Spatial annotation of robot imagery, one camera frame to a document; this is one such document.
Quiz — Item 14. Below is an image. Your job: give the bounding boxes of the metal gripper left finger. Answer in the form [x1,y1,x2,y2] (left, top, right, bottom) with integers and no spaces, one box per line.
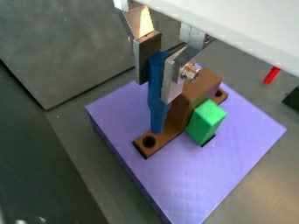
[114,0,163,85]

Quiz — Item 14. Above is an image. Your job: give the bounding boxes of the blue peg object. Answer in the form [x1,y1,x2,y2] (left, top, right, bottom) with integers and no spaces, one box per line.
[147,52,171,134]

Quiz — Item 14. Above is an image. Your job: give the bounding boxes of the brown T-shaped block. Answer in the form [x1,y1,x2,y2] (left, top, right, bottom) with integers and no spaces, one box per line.
[134,67,229,159]

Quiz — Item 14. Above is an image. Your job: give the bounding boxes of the red hexagonal peg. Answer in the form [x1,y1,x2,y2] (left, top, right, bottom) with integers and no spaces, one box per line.
[263,66,281,84]

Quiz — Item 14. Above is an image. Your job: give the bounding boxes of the black regrasp fixture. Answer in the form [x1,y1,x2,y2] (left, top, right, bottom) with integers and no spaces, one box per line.
[283,86,299,113]

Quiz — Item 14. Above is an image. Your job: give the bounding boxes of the green U-shaped block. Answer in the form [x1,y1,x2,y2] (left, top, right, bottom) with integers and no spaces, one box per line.
[185,100,227,146]

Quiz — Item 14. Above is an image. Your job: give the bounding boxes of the purple base block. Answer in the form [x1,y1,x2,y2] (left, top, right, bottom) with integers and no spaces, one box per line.
[85,62,289,224]

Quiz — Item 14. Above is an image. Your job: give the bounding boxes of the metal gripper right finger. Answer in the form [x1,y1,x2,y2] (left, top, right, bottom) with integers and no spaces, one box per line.
[162,24,209,104]

